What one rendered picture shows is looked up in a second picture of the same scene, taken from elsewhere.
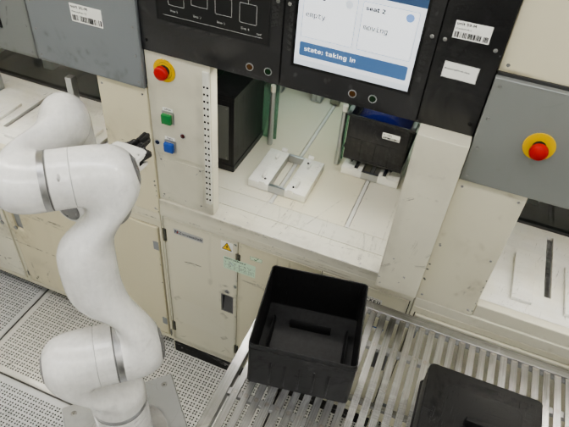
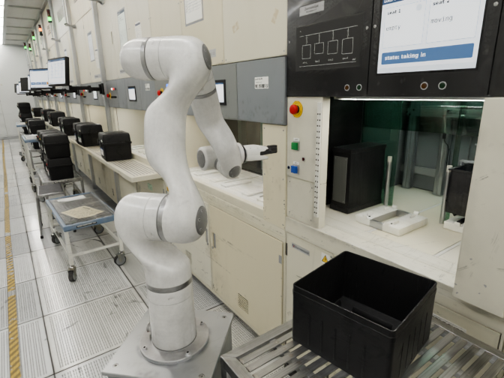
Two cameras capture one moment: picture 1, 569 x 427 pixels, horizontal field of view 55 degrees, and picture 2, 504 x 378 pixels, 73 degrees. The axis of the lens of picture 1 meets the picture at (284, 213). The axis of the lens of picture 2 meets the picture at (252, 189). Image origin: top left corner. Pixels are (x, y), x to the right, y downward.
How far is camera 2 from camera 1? 75 cm
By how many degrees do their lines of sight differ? 41
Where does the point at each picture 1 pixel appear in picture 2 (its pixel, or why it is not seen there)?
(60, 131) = not seen: hidden behind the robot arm
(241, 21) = (343, 53)
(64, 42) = (250, 105)
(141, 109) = (282, 142)
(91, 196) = (167, 57)
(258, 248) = not seen: hidden behind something
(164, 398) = (217, 325)
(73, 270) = (147, 118)
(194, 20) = (315, 64)
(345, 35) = (416, 34)
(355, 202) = (451, 244)
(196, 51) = (315, 87)
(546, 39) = not seen: outside the picture
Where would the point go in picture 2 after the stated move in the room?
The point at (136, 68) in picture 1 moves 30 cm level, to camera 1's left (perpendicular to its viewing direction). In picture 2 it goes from (281, 110) to (227, 109)
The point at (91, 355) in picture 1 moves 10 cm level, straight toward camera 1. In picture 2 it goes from (145, 201) to (126, 215)
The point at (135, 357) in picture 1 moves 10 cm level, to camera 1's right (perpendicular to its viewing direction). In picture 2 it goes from (171, 210) to (202, 218)
